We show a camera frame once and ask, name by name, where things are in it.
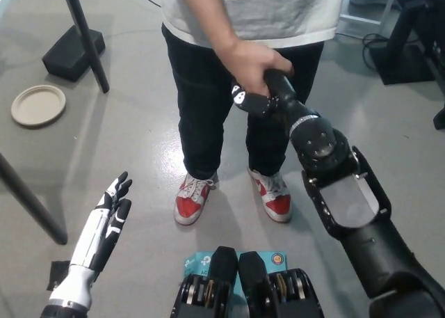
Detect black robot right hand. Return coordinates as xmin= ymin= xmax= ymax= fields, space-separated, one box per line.
xmin=230 ymin=68 xmax=321 ymax=133

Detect white metal frame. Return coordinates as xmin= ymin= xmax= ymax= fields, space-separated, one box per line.
xmin=339 ymin=0 xmax=399 ymax=29

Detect beige paper plate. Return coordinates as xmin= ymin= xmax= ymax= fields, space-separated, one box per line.
xmin=10 ymin=84 xmax=67 ymax=129

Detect person's bare right hand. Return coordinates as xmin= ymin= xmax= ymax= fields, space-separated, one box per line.
xmin=217 ymin=35 xmax=295 ymax=98

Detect black table leg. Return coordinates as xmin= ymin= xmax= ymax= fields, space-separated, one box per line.
xmin=0 ymin=152 xmax=69 ymax=246

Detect teal router box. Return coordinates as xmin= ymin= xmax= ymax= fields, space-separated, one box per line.
xmin=184 ymin=251 xmax=289 ymax=310

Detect black ribbed robot body block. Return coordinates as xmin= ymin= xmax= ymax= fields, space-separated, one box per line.
xmin=238 ymin=251 xmax=325 ymax=318
xmin=172 ymin=246 xmax=239 ymax=318

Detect person in grey shirt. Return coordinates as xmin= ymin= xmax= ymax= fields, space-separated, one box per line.
xmin=161 ymin=0 xmax=345 ymax=226

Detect black floor cable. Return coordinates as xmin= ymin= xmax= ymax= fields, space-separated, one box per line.
xmin=335 ymin=32 xmax=387 ymax=56

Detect black foam block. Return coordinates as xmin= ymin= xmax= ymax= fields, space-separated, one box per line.
xmin=42 ymin=25 xmax=106 ymax=83

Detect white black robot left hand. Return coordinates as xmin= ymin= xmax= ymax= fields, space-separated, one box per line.
xmin=48 ymin=170 xmax=134 ymax=310

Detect black equipment foot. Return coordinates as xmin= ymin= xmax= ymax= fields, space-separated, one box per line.
xmin=432 ymin=104 xmax=445 ymax=131

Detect red white sneaker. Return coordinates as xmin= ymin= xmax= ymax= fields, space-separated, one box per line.
xmin=173 ymin=171 xmax=218 ymax=226
xmin=247 ymin=166 xmax=293 ymax=224

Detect black slanted pole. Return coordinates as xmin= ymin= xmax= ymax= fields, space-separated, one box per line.
xmin=60 ymin=0 xmax=111 ymax=94

